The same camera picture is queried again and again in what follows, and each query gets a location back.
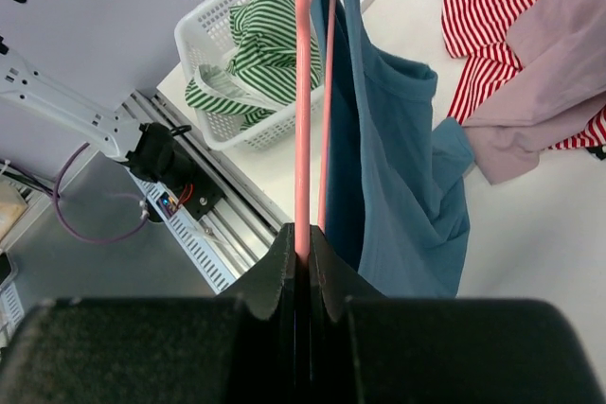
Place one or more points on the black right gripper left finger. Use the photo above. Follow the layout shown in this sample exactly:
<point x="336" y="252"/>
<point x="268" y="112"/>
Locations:
<point x="257" y="347"/>

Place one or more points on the green striped tank top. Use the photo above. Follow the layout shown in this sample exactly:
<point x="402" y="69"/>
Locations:
<point x="260" y="77"/>

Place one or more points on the pink wire hanger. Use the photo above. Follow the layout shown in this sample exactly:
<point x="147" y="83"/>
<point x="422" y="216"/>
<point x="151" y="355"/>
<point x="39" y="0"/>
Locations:
<point x="322" y="199"/>
<point x="302" y="161"/>

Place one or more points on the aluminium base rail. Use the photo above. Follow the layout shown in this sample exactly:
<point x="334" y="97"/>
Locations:
<point x="237" y="211"/>

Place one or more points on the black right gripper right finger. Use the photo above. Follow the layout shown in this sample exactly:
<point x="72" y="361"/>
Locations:
<point x="334" y="285"/>

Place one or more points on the mauve pink tank top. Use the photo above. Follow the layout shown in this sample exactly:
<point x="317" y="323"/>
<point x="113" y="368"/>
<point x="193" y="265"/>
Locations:
<point x="557" y="98"/>

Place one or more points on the red striped tank top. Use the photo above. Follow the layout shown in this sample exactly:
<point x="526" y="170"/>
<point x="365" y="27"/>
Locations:
<point x="475" y="31"/>

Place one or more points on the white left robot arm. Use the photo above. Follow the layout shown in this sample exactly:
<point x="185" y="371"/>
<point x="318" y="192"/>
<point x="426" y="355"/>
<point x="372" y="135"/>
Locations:
<point x="149" y="150"/>

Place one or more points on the black white striped tank top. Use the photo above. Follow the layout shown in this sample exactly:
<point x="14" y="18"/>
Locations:
<point x="598" y="152"/>

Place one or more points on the teal blue tank top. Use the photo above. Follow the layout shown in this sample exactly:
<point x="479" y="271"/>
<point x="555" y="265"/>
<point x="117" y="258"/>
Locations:
<point x="396" y="206"/>

